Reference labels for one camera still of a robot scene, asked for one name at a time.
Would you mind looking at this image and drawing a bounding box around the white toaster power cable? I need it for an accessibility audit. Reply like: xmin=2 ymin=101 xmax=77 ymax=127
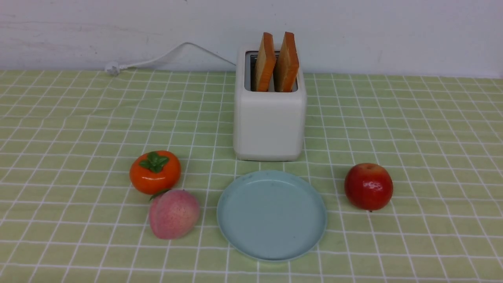
xmin=105 ymin=42 xmax=237 ymax=76

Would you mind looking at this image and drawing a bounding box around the toast slice slot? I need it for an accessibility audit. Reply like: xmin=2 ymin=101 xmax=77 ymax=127
xmin=274 ymin=32 xmax=299 ymax=92
xmin=255 ymin=32 xmax=276 ymax=92

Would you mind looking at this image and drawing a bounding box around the white two-slot toaster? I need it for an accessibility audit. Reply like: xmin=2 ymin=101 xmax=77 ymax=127
xmin=233 ymin=44 xmax=307 ymax=162

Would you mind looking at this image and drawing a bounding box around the red apple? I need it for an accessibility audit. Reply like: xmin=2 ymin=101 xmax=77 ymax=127
xmin=344 ymin=163 xmax=394 ymax=211

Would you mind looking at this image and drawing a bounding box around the light blue round plate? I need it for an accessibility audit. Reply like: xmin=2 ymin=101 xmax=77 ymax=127
xmin=216 ymin=170 xmax=328 ymax=262

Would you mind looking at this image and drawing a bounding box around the orange persimmon with green leaf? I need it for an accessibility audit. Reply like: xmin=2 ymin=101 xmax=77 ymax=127
xmin=129 ymin=151 xmax=182 ymax=195

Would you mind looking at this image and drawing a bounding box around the pink peach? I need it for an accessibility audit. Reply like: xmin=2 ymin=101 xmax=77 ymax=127
xmin=149 ymin=189 xmax=201 ymax=239

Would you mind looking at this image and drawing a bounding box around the green checkered tablecloth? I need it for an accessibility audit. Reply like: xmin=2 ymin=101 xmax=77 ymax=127
xmin=0 ymin=70 xmax=503 ymax=283

